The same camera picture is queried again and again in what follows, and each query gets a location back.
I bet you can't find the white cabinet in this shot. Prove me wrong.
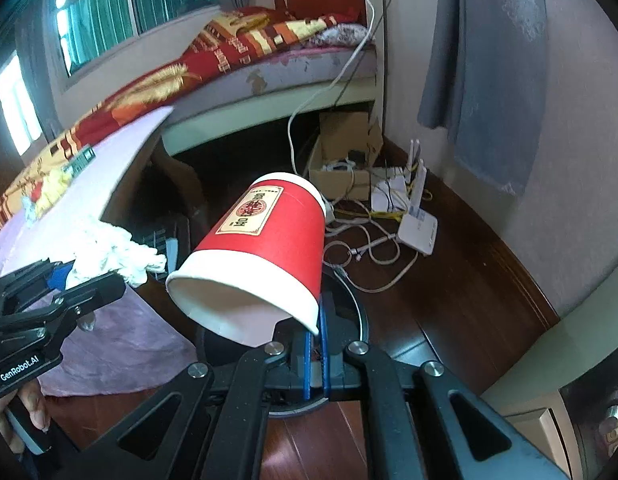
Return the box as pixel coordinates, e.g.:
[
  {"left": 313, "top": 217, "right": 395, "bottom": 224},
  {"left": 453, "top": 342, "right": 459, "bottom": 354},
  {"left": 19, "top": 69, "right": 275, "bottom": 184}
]
[{"left": 480, "top": 303, "right": 618, "bottom": 480}]

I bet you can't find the window with green curtain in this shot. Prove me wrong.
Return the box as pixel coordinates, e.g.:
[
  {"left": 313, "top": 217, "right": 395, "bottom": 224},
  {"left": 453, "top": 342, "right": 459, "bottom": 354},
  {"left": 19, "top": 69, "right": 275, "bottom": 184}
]
[{"left": 55, "top": 0, "right": 217, "bottom": 76}]

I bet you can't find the black plastic trash bucket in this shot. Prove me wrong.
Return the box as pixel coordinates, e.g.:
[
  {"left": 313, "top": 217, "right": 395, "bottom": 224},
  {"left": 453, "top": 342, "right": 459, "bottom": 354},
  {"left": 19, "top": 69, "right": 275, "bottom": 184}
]
[{"left": 196, "top": 259, "right": 370, "bottom": 418}]

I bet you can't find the white power cable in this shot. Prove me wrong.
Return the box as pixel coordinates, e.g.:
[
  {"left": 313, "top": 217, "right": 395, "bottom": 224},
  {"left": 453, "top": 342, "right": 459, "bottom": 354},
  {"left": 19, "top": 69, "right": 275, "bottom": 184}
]
[{"left": 286, "top": 0, "right": 377, "bottom": 176}]

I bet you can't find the cardboard box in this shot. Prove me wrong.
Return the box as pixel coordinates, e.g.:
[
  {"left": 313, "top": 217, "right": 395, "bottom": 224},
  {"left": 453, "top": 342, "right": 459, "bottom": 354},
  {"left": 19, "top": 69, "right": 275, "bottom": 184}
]
[{"left": 308, "top": 112, "right": 384, "bottom": 202}]

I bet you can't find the pink floral tablecloth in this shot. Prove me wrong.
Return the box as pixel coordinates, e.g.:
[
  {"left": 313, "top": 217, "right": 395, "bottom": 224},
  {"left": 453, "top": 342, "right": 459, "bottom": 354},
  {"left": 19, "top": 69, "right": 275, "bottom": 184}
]
[{"left": 0, "top": 105, "right": 197, "bottom": 399}]

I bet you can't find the green white carton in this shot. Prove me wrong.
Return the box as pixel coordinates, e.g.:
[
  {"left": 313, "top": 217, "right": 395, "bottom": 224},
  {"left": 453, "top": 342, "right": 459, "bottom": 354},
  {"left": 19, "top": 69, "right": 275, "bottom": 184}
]
[{"left": 65, "top": 145, "right": 96, "bottom": 178}]

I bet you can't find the person left hand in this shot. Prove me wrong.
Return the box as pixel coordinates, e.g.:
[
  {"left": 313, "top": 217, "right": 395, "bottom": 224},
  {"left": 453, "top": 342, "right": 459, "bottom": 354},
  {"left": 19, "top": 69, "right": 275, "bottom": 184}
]
[{"left": 0, "top": 379, "right": 50, "bottom": 454}]

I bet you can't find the bed with white frame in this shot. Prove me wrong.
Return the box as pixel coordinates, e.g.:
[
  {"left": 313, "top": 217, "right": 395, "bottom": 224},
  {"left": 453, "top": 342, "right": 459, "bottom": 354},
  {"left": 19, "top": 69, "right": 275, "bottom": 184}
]
[{"left": 0, "top": 0, "right": 383, "bottom": 215}]

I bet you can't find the wooden table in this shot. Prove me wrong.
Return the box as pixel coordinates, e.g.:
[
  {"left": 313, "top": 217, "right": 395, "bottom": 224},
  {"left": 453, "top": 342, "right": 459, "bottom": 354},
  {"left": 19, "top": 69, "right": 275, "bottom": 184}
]
[{"left": 101, "top": 134, "right": 205, "bottom": 298}]

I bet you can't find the white tissue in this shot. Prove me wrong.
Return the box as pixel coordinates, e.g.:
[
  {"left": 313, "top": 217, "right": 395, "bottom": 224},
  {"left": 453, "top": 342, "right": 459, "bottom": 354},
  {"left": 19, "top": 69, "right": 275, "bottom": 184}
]
[{"left": 66, "top": 220, "right": 167, "bottom": 288}]

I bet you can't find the red paper cup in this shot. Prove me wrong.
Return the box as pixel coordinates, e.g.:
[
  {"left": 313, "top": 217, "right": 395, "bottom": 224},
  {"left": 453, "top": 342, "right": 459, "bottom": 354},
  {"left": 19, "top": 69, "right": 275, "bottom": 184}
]
[{"left": 166, "top": 172, "right": 326, "bottom": 347}]

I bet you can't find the grey curtain right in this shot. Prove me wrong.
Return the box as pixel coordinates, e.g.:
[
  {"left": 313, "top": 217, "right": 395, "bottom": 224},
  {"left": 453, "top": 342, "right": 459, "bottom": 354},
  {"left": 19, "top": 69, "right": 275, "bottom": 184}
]
[{"left": 417, "top": 0, "right": 548, "bottom": 196}]

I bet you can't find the red yellow patterned blanket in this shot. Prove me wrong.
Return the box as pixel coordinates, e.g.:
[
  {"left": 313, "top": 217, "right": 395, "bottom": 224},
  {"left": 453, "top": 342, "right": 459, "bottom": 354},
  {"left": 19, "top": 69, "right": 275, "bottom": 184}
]
[{"left": 0, "top": 6, "right": 356, "bottom": 231}]

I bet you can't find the white wifi router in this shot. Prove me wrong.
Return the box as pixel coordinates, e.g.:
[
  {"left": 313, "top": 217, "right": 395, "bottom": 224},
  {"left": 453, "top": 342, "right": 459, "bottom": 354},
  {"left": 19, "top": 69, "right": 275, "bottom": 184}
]
[{"left": 370, "top": 140, "right": 438, "bottom": 256}]

